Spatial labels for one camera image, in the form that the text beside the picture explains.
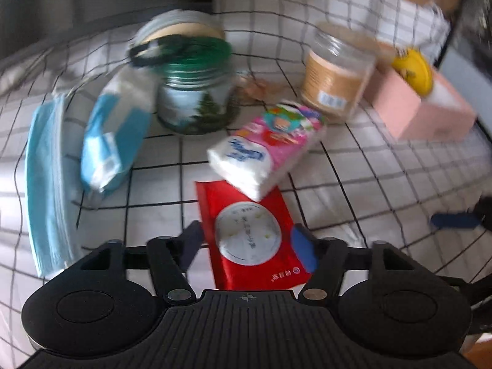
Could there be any pink cardboard box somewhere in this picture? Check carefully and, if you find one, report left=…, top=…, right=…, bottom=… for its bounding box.
left=361, top=40, right=477, bottom=141

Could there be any brown hair tie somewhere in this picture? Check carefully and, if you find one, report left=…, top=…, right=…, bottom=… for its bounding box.
left=240, top=73, right=285, bottom=102

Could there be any blue white cotton pad packet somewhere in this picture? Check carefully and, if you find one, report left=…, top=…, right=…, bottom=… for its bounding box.
left=80, top=70, right=154, bottom=196

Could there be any yellow soft toy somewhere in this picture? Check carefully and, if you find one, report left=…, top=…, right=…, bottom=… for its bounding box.
left=391, top=48, right=435, bottom=95

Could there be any stack of blue face masks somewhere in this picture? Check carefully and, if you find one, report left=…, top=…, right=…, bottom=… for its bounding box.
left=24, top=94, right=83, bottom=277

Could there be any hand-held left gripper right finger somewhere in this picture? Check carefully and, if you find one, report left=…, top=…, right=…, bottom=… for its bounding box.
left=290, top=225, right=435, bottom=305

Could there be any pink cartoon tissue pack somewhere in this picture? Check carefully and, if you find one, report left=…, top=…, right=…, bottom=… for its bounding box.
left=207, top=100, right=327, bottom=202

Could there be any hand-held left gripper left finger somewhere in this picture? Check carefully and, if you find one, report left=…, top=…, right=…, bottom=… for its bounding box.
left=63, top=221, right=204, bottom=305

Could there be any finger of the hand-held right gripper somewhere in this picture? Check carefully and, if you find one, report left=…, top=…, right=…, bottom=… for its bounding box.
left=430, top=208, right=479, bottom=232

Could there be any red wet wipes packet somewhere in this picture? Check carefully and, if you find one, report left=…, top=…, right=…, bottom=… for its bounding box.
left=195, top=180, right=314, bottom=291

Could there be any dark device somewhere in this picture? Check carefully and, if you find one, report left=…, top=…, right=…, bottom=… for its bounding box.
left=434, top=0, right=492, bottom=124

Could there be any beige lid clear plastic jar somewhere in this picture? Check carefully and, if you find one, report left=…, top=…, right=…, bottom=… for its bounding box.
left=300, top=21, right=379, bottom=124

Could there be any green lid glass jar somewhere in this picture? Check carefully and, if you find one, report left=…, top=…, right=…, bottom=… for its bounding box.
left=129, top=33, right=241, bottom=137

